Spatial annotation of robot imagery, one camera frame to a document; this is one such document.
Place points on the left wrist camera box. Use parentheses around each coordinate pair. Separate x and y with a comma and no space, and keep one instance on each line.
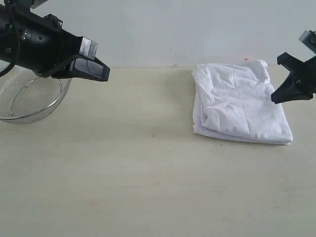
(37,3)

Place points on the metal mesh strainer bowl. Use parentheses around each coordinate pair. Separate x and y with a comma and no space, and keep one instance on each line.
(27,98)

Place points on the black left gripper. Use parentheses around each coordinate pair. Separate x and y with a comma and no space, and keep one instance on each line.
(41,45)

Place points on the white t-shirt red lettering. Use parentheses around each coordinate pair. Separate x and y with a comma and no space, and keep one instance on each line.
(233,102)

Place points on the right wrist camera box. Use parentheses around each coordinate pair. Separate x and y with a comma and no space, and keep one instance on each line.
(308,38)

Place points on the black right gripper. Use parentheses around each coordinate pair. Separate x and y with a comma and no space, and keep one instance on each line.
(300,84)

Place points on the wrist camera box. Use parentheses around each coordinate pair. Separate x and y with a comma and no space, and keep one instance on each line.
(308,38)
(37,3)

